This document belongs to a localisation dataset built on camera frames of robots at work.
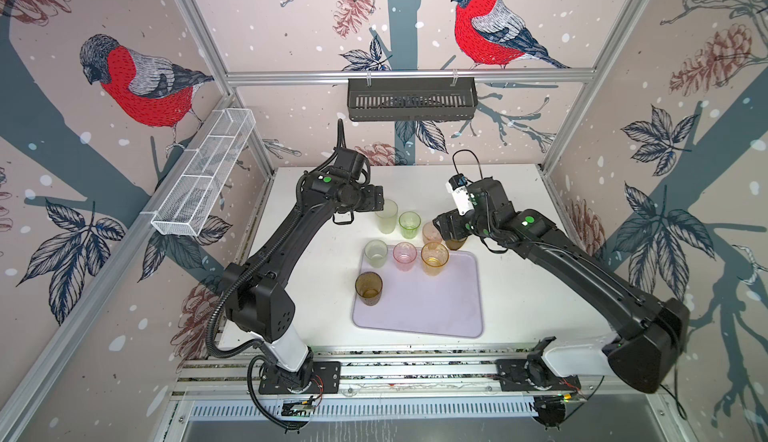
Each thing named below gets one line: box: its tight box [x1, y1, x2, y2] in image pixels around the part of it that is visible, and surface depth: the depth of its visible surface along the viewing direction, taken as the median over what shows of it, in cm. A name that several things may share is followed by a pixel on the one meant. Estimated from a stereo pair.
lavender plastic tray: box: [352, 247, 484, 339], surface depth 88 cm
